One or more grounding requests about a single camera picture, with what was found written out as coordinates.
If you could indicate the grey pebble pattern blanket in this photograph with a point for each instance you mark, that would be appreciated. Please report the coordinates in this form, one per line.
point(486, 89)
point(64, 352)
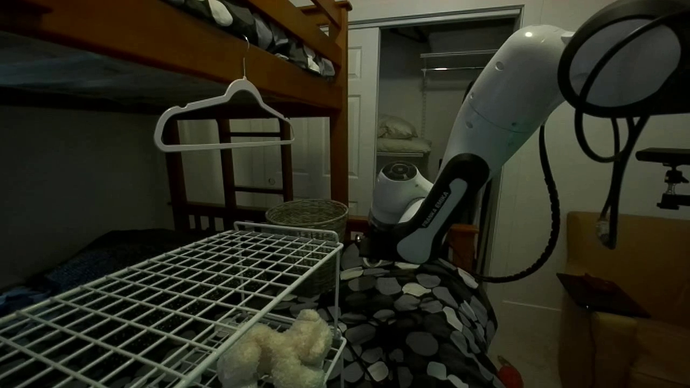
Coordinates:
point(416, 337)

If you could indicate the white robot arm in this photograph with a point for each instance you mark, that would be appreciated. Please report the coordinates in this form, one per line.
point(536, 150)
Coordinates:
point(503, 109)

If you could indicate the woven round basket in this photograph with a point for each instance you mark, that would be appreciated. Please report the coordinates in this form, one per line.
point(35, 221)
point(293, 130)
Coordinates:
point(304, 214)

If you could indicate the white pillow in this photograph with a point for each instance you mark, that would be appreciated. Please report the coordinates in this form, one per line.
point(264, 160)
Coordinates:
point(397, 130)

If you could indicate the white closet door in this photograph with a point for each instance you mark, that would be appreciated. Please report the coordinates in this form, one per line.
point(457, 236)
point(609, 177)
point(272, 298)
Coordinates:
point(363, 109)

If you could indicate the brown wooden furniture piece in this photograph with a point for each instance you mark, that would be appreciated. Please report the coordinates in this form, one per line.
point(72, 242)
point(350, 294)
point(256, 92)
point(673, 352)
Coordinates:
point(467, 243)

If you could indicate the white clothes hanger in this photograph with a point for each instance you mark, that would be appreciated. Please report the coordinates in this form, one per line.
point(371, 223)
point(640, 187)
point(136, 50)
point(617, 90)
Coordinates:
point(239, 86)

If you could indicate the cream plush toy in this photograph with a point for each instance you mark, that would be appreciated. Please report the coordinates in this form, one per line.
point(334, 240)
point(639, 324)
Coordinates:
point(280, 352)

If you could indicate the pebble pattern bunk bedding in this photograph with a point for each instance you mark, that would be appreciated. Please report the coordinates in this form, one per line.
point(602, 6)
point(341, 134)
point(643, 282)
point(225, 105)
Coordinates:
point(270, 32)

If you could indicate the white closet shelf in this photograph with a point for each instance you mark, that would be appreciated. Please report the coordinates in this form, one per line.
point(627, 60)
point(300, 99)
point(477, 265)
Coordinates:
point(460, 55)

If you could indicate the red round object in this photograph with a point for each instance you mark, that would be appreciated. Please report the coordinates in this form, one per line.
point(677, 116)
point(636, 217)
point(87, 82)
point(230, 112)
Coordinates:
point(510, 376)

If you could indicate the dark blue mattress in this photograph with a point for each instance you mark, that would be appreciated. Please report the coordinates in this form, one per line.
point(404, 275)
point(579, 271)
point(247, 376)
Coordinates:
point(108, 258)

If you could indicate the dark flat tablet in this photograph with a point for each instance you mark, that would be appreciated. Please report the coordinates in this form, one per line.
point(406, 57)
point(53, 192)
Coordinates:
point(601, 294)

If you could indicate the brown cardboard box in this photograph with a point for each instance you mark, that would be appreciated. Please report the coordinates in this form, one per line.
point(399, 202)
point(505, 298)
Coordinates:
point(633, 346)

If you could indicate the wooden bunk bed frame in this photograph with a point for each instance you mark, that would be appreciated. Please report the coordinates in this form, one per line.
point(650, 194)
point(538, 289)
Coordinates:
point(179, 44)

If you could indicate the black mounted camera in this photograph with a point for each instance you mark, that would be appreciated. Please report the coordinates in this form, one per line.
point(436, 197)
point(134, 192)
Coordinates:
point(671, 154)

